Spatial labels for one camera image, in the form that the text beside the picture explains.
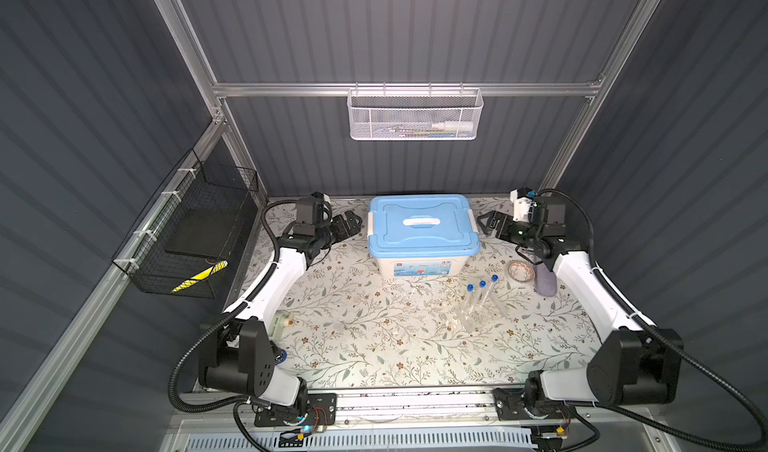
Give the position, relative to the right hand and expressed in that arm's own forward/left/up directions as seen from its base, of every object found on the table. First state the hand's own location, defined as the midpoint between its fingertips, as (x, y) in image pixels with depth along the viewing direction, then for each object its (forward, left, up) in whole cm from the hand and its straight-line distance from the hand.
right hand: (494, 223), depth 83 cm
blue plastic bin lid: (+3, +20, -4) cm, 21 cm away
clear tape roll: (-3, -14, -23) cm, 27 cm away
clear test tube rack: (-16, +3, -22) cm, 27 cm away
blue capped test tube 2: (-16, +5, -7) cm, 18 cm away
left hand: (+1, +41, -1) cm, 41 cm away
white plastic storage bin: (-5, +14, -15) cm, 21 cm away
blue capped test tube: (-16, +6, -23) cm, 28 cm away
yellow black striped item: (-19, +73, +5) cm, 76 cm away
